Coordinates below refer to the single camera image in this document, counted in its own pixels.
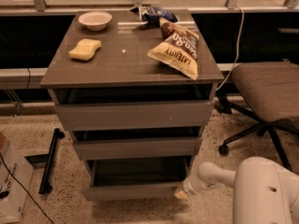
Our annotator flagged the grey office chair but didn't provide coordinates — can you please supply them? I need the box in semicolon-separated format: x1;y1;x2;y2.
216;62;299;170

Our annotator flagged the white bowl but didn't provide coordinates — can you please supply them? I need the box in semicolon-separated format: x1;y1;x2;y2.
78;11;112;32

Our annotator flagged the white cardboard box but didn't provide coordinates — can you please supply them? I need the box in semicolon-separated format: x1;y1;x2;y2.
0;133;34;224

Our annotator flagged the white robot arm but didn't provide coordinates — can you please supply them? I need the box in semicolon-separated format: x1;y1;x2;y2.
174;157;299;224

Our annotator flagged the white cable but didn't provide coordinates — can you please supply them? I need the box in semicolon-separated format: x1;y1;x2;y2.
216;6;246;92

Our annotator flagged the grey middle drawer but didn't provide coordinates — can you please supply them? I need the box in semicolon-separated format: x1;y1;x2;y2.
74;127;202;160

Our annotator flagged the black metal bar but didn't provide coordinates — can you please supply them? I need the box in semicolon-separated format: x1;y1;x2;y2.
39;128;64;194

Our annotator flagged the yellow brown chip bag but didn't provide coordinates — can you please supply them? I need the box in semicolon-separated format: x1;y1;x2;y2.
148;18;199;80

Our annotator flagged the grey drawer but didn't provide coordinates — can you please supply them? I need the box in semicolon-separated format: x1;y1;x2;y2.
82;156;192;202
51;85;213;132
74;127;202;160

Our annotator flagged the grey top drawer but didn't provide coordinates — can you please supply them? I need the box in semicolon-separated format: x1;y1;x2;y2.
51;85;213;132

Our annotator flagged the grey bottom drawer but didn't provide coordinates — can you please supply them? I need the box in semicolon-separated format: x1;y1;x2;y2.
82;156;192;202

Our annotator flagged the blue chip bag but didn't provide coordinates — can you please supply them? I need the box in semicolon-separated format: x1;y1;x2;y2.
130;7;178;24

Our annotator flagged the grey drawer cabinet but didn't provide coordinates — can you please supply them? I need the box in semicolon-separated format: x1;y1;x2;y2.
39;8;225;179

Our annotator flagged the black cable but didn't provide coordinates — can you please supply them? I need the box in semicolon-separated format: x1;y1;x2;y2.
0;151;56;224

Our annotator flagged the yellow sponge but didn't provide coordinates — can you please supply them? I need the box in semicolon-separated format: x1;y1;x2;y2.
68;38;102;62

